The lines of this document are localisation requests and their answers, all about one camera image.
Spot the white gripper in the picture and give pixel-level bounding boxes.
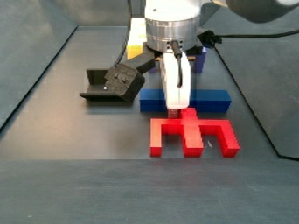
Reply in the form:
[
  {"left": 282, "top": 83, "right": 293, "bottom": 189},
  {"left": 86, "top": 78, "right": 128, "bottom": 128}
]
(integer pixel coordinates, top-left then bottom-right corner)
[{"left": 160, "top": 50, "right": 190, "bottom": 118}]

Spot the blue rectangular block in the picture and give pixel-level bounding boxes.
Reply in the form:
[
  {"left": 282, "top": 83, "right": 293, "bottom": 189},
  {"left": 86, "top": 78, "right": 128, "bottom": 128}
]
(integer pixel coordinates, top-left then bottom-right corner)
[{"left": 138, "top": 89, "right": 230, "bottom": 113}]

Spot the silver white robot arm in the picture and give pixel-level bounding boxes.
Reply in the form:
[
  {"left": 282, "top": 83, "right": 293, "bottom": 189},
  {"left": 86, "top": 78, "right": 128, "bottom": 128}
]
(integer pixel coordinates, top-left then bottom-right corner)
[{"left": 144, "top": 0, "right": 299, "bottom": 118}]

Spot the yellow white peg board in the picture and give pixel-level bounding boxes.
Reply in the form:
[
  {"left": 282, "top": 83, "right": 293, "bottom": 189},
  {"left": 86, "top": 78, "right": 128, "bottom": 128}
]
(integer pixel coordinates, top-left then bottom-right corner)
[{"left": 125, "top": 18, "right": 145, "bottom": 60}]

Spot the red fork-shaped block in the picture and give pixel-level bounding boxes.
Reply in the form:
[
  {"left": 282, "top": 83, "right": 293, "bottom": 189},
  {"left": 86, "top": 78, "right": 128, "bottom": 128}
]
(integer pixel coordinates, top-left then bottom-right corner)
[{"left": 149, "top": 108, "right": 240, "bottom": 158}]

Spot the purple fork-shaped block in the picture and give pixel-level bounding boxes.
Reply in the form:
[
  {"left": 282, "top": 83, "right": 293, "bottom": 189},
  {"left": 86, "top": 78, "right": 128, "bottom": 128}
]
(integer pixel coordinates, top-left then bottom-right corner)
[{"left": 148, "top": 46, "right": 206, "bottom": 74}]

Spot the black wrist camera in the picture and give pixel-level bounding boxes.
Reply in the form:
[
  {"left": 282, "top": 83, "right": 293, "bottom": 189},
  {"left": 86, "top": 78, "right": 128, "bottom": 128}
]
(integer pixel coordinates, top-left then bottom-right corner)
[{"left": 104, "top": 43, "right": 160, "bottom": 102}]

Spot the black angle bracket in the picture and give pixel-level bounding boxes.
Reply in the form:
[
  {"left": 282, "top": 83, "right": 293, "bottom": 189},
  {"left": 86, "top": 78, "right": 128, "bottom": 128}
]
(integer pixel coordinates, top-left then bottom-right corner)
[{"left": 78, "top": 68, "right": 124, "bottom": 102}]

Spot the black cable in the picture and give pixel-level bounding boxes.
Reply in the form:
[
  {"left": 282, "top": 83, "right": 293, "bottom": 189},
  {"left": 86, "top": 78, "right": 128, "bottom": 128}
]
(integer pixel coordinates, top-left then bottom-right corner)
[{"left": 196, "top": 28, "right": 299, "bottom": 49}]

